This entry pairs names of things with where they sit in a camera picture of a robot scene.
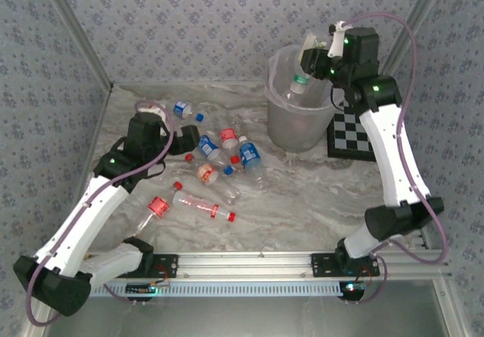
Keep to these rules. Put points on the blue label white cap bottle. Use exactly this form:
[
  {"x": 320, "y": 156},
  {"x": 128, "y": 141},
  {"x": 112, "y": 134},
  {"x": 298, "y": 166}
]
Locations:
[{"x": 249, "y": 155}]

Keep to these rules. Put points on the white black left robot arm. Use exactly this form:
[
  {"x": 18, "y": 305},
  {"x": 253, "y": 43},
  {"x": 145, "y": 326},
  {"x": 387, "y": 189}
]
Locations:
[{"x": 75, "y": 231}]

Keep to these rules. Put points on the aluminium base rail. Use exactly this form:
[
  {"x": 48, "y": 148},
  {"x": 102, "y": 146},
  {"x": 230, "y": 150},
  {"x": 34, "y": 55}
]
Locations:
[{"x": 242, "y": 265}]

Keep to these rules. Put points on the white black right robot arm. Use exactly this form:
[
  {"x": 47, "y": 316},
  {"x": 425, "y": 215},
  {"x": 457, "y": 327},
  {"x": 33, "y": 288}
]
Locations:
[{"x": 389, "y": 155}]

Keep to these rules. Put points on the small crushed blue label bottle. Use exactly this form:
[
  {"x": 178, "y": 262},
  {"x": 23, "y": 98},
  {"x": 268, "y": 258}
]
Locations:
[{"x": 180, "y": 107}]

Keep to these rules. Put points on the grey metal panel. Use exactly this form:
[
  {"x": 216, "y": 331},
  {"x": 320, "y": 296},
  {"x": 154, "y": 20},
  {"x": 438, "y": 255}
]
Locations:
[{"x": 246, "y": 318}]

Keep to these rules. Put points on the green label plastic bottle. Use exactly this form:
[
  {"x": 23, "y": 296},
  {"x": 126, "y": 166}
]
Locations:
[{"x": 300, "y": 81}]

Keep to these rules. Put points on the large red label plastic bottle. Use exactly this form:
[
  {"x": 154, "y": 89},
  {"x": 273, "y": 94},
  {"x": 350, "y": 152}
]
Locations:
[{"x": 159, "y": 206}]

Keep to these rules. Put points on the small red label plastic bottle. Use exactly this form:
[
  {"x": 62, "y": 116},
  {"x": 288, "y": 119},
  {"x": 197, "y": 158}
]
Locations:
[{"x": 228, "y": 136}]

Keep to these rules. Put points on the translucent plastic bin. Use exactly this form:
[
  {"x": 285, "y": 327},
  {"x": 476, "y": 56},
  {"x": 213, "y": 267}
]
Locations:
[{"x": 287, "y": 133}]

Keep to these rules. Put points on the blue bottle cap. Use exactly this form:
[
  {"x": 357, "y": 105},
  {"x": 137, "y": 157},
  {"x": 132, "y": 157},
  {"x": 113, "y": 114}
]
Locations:
[{"x": 199, "y": 117}]

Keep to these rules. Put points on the slotted aluminium side rail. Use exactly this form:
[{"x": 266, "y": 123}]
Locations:
[{"x": 422, "y": 240}]

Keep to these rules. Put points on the orange label plastic bottle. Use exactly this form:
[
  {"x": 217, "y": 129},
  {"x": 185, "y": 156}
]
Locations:
[{"x": 206, "y": 174}]

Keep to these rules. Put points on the black white checkerboard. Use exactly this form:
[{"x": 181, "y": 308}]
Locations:
[{"x": 348, "y": 136}]

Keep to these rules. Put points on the clear bottle thin red band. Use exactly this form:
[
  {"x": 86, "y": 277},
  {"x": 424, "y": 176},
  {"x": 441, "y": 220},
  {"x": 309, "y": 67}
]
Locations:
[{"x": 196, "y": 203}]

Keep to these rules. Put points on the aluminium frame post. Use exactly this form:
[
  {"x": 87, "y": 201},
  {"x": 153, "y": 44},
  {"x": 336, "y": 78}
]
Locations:
[
  {"x": 75, "y": 27},
  {"x": 416, "y": 23}
]

